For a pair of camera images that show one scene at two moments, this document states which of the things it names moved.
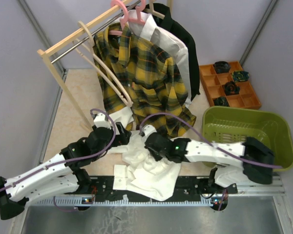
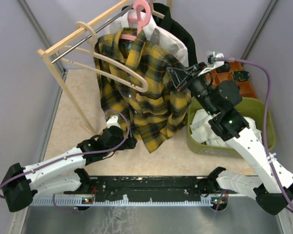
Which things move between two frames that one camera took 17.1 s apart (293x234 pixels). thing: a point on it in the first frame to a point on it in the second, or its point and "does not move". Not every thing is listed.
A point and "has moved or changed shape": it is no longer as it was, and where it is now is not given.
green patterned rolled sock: [240, 76] does not move
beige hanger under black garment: [153, 12] does not move
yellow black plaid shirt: [136, 73] has moved or changed shape
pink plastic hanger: [123, 21] to [136, 5]
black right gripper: [156, 157] to [184, 76]
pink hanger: [125, 20] to [143, 12]
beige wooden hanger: [97, 67] has moved or changed shape
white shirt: [149, 174] to [202, 131]
